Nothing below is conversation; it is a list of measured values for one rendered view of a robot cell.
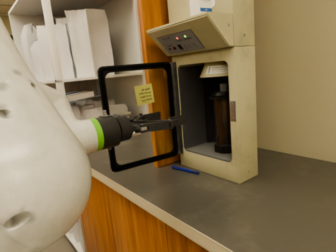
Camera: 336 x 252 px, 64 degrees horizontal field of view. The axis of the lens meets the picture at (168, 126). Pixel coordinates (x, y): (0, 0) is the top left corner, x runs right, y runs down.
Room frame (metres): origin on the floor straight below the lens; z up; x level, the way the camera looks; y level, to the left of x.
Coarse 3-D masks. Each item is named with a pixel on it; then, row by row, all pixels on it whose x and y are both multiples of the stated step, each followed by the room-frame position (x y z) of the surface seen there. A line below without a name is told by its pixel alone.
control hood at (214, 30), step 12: (204, 12) 0.83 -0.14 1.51; (216, 12) 0.85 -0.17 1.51; (168, 24) 0.96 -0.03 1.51; (180, 24) 0.92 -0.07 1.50; (192, 24) 0.89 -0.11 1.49; (204, 24) 0.86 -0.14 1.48; (216, 24) 0.84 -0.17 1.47; (228, 24) 0.87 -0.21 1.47; (156, 36) 1.05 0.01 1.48; (204, 36) 0.90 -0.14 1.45; (216, 36) 0.87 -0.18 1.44; (228, 36) 0.87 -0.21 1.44; (204, 48) 0.95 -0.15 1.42; (216, 48) 0.92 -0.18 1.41
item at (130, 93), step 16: (112, 80) 1.00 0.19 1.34; (128, 80) 1.03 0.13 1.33; (144, 80) 1.06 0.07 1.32; (160, 80) 1.10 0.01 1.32; (112, 96) 0.99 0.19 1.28; (128, 96) 1.02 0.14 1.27; (144, 96) 1.06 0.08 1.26; (160, 96) 1.09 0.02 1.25; (112, 112) 0.99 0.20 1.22; (128, 112) 1.02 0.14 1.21; (144, 112) 1.05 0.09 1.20; (160, 112) 1.09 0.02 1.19; (128, 144) 1.01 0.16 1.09; (144, 144) 1.05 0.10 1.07; (160, 144) 1.08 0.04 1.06; (128, 160) 1.01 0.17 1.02
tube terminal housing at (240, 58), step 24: (168, 0) 1.13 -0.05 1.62; (216, 0) 0.94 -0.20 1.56; (240, 0) 0.91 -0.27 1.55; (240, 24) 0.91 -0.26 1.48; (240, 48) 0.91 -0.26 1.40; (240, 72) 0.90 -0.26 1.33; (240, 96) 0.90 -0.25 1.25; (240, 120) 0.90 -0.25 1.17; (240, 144) 0.89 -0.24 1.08; (216, 168) 0.97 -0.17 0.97; (240, 168) 0.89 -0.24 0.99
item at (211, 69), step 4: (204, 64) 1.05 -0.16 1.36; (208, 64) 1.02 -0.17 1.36; (212, 64) 1.01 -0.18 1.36; (216, 64) 1.00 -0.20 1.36; (220, 64) 0.99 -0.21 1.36; (224, 64) 0.99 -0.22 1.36; (204, 68) 1.04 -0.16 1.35; (208, 68) 1.01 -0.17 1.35; (212, 68) 1.00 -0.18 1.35; (216, 68) 0.99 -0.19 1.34; (220, 68) 0.98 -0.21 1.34; (224, 68) 0.98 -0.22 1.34; (204, 72) 1.02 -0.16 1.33; (208, 72) 1.00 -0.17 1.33; (212, 72) 0.99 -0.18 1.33; (216, 72) 0.98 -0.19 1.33; (220, 72) 0.98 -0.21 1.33; (224, 72) 0.97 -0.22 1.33; (200, 76) 1.05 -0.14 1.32; (204, 76) 1.02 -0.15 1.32; (208, 76) 1.00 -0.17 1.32; (212, 76) 0.99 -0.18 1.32; (216, 76) 0.98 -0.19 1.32
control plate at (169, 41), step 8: (176, 32) 0.96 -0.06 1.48; (184, 32) 0.94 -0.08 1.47; (192, 32) 0.91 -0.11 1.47; (160, 40) 1.06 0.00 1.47; (168, 40) 1.03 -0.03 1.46; (176, 40) 1.00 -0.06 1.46; (184, 40) 0.97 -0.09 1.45; (192, 40) 0.95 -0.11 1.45; (176, 48) 1.04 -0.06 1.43; (184, 48) 1.01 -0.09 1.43; (192, 48) 0.98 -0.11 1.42; (200, 48) 0.96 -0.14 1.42
